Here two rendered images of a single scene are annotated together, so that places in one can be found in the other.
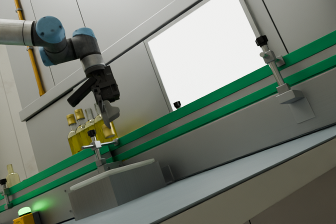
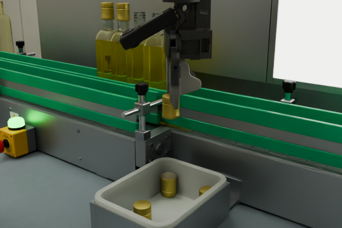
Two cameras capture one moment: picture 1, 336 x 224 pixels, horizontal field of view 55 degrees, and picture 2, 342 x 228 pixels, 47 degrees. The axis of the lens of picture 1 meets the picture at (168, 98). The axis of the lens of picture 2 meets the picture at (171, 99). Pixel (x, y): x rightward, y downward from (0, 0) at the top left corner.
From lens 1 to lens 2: 0.54 m
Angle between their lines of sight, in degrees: 30
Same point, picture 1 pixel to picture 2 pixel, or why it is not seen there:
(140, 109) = (220, 42)
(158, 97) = (258, 43)
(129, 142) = (191, 109)
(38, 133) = not seen: outside the picture
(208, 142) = (319, 197)
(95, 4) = not seen: outside the picture
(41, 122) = not seen: outside the picture
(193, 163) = (279, 203)
